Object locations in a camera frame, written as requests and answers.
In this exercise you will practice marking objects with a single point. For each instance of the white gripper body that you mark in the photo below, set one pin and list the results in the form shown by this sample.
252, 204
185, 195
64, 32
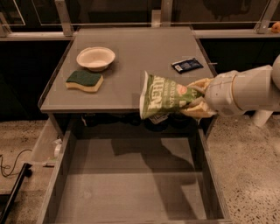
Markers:
220, 94

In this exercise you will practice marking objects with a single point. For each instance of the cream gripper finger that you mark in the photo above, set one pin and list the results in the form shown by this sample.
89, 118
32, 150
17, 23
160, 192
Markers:
200, 85
198, 109

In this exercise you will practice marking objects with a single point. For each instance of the green jalapeno chip bag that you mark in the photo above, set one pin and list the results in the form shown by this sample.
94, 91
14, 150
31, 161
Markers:
161, 96

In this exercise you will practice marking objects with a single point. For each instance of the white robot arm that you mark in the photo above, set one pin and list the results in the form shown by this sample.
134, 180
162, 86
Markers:
235, 93

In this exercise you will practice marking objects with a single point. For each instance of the grey cabinet with counter top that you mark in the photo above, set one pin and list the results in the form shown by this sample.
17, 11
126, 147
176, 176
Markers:
137, 51

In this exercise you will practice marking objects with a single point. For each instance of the open grey top drawer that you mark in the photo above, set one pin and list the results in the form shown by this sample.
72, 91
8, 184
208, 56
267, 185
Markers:
129, 176

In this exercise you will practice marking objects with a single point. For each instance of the dark blue snack packet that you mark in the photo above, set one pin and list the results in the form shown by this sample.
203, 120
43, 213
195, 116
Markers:
186, 65

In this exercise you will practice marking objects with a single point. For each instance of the orange fruit on ledge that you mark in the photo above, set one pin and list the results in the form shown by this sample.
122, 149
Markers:
276, 27

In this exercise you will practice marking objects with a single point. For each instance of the white paper bowl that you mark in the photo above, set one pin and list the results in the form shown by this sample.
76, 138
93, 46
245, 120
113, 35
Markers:
95, 59

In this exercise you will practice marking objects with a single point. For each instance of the green and yellow sponge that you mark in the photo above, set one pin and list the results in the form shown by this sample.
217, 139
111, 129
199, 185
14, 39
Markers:
84, 81

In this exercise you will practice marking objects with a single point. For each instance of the black stand leg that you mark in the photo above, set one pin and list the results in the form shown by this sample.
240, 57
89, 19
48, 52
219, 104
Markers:
7, 199

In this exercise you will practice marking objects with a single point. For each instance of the metal railing frame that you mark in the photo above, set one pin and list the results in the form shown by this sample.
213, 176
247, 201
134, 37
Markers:
208, 19

